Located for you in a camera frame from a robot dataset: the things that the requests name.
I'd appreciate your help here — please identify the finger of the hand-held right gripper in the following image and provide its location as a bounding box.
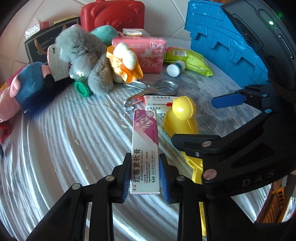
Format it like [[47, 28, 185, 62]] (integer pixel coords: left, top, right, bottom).
[[211, 84, 279, 114], [171, 133, 232, 186]]

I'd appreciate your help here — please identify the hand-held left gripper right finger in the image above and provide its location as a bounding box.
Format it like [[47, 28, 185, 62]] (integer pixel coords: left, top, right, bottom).
[[159, 153, 264, 241]]

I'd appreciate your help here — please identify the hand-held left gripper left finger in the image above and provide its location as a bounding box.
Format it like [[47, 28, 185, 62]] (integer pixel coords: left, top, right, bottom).
[[25, 152, 132, 241]]

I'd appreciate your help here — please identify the yellow plastic duck toy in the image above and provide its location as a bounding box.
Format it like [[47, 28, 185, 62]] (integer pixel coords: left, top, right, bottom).
[[163, 96, 207, 237]]

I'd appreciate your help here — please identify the long white ointment box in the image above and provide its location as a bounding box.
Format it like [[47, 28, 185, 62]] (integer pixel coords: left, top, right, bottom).
[[129, 109, 161, 194]]

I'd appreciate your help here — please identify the blue plastic crate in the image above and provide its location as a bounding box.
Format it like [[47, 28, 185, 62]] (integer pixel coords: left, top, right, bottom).
[[184, 0, 270, 90]]

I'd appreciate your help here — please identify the pig plush with red dress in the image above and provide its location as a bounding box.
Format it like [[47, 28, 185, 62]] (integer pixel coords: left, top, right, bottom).
[[0, 122, 11, 143]]

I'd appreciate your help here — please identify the pig plush with blue shirt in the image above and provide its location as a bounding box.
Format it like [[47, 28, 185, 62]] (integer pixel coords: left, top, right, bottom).
[[0, 62, 52, 123]]

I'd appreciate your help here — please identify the green wipes pack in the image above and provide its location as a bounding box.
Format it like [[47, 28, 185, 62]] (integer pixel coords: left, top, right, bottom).
[[164, 46, 214, 77]]

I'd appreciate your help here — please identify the small white ointment box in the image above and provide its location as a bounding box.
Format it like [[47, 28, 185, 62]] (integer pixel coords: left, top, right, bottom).
[[143, 95, 178, 114]]

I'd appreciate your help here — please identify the white capped green bottle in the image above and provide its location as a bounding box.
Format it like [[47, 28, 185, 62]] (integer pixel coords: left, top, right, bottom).
[[166, 60, 186, 77]]

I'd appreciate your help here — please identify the pink flowered tissue pack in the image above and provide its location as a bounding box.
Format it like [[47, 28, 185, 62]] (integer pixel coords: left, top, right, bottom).
[[112, 37, 167, 74]]

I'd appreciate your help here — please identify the green cylinder cap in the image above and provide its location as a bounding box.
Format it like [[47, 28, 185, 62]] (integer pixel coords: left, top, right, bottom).
[[74, 77, 93, 98]]

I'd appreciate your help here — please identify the yellow orange plush toy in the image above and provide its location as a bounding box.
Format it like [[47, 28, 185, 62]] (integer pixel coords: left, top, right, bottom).
[[106, 42, 143, 84]]

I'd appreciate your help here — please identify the cream plastic packet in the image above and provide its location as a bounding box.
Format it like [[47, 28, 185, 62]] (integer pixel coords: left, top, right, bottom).
[[122, 28, 151, 37]]

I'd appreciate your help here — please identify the pink white flat packet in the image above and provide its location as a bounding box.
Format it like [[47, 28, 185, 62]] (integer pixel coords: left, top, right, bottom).
[[47, 44, 70, 81]]

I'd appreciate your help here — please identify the teal plush toy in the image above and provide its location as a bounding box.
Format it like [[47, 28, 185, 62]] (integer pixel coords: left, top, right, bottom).
[[90, 25, 119, 47]]

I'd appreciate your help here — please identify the grey furry plush toy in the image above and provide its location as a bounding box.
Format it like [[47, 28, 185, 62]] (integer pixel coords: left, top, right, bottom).
[[55, 24, 114, 94]]

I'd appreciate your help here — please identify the red bear case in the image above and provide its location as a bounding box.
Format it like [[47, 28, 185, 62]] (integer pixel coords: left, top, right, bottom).
[[80, 0, 146, 33]]

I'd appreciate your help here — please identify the black gift box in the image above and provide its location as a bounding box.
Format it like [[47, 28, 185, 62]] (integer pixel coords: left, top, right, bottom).
[[24, 23, 80, 64]]

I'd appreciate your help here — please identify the silver foil packet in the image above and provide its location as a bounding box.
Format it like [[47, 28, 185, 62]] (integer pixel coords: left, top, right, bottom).
[[25, 23, 42, 39]]

